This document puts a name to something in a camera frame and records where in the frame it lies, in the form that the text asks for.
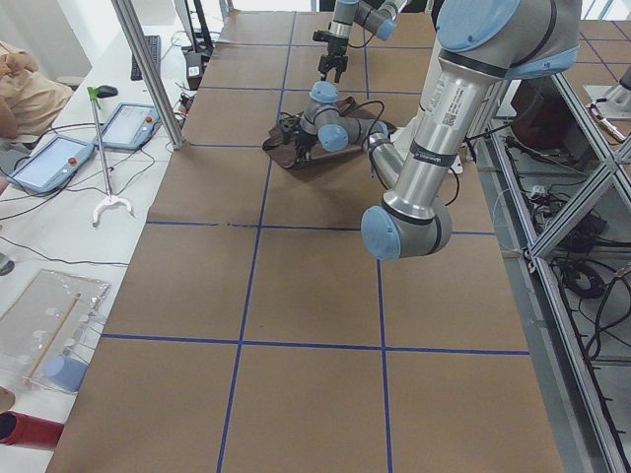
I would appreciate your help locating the black computer mouse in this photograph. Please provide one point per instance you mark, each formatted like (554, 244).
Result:
(106, 91)

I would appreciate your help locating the red cylinder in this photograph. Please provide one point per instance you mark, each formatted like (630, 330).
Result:
(19, 429)

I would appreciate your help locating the person in beige clothing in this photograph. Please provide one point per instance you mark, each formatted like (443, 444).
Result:
(30, 102)

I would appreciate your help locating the dark brown t-shirt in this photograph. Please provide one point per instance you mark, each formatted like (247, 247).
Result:
(325, 131)

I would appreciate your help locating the blue tape line near right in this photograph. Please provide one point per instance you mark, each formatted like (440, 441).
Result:
(382, 318)

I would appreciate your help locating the wooden stick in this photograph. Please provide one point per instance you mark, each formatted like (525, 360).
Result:
(28, 378)

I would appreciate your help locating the blue plastic cup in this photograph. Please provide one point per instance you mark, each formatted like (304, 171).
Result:
(66, 373)

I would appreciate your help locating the white grabber reach tool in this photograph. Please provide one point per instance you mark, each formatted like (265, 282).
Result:
(111, 199)

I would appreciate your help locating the teach pendant near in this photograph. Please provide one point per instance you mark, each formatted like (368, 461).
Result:
(52, 165)

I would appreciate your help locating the teach pendant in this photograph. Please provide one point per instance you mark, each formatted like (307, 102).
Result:
(52, 165)
(130, 126)

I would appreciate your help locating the blue tape line crosswise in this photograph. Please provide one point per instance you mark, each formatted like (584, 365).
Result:
(224, 146)
(255, 89)

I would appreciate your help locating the blue tape line front crosswise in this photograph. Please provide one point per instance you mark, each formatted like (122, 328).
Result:
(224, 146)

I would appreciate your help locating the aluminium frame post left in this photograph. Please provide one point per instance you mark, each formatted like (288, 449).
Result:
(134, 35)

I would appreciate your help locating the aluminium frame rack right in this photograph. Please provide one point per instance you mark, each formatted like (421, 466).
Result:
(566, 185)

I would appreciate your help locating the blue tape line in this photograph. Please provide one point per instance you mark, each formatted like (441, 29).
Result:
(251, 274)
(382, 318)

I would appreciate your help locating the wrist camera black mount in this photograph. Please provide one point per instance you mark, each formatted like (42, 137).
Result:
(321, 36)
(289, 126)

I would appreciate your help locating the teach pendant far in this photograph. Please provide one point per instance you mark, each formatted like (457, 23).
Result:
(130, 126)

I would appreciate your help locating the blue tape line rear crosswise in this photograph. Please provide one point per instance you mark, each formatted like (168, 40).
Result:
(255, 89)

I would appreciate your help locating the clear plastic tray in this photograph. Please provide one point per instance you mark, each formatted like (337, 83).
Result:
(28, 321)

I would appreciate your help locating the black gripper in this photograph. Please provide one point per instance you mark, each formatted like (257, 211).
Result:
(335, 48)
(301, 139)

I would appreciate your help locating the blue tape line near left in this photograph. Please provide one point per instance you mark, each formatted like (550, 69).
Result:
(251, 274)

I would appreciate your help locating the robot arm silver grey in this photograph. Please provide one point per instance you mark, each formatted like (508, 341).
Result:
(379, 22)
(479, 43)

